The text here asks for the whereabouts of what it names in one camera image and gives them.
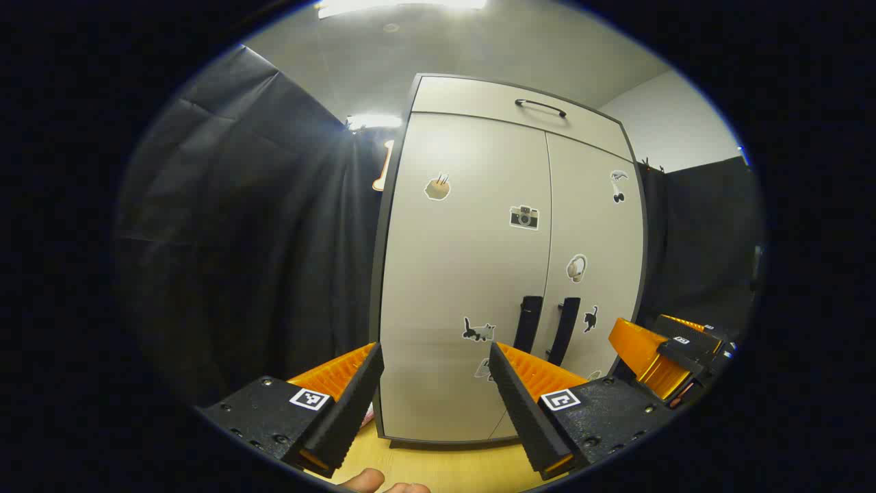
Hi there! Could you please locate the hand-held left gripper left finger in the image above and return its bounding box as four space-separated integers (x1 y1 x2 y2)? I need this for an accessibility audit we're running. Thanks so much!
198 342 385 479

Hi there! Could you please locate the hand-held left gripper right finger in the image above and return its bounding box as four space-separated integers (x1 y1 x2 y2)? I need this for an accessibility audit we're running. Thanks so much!
489 341 675 481

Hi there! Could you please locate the black door handle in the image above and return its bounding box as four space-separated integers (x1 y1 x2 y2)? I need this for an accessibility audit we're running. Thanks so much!
513 296 544 354
546 297 581 367

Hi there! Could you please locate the white cabinet door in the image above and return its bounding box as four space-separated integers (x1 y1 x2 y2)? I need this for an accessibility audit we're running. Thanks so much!
491 132 645 442
380 113 552 442

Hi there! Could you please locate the grey double-door shoe cabinet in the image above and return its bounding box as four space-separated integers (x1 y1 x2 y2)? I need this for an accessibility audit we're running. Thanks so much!
370 73 649 449

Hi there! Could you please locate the white cabinet drawer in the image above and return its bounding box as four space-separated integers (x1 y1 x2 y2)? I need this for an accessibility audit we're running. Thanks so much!
411 75 634 162

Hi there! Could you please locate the black backdrop cloth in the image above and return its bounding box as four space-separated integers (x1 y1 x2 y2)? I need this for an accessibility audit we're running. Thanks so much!
640 156 764 343
116 45 404 408

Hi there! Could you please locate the ceiling light panel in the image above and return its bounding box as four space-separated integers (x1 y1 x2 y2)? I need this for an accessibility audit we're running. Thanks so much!
316 0 488 19
346 113 404 131

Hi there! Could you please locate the black drawer handle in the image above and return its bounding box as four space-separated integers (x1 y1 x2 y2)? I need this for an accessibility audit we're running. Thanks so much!
515 99 567 118

